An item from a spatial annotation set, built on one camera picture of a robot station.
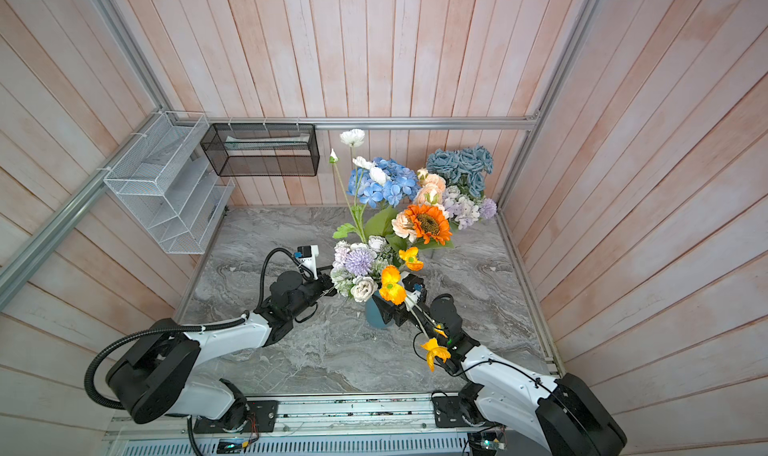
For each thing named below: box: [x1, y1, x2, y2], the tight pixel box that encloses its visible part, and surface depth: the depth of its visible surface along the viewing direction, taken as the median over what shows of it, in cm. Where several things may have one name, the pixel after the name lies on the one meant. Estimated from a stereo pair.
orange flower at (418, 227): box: [366, 204, 455, 252], surface depth 62 cm
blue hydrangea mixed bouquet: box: [347, 156, 420, 208], surface depth 63 cm
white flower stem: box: [329, 129, 391, 244], surface depth 65 cm
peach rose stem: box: [416, 168, 446, 193], surface depth 74 cm
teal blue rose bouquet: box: [426, 145, 494, 198], surface depth 82 cm
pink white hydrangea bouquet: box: [443, 185, 497, 230], surface depth 83 cm
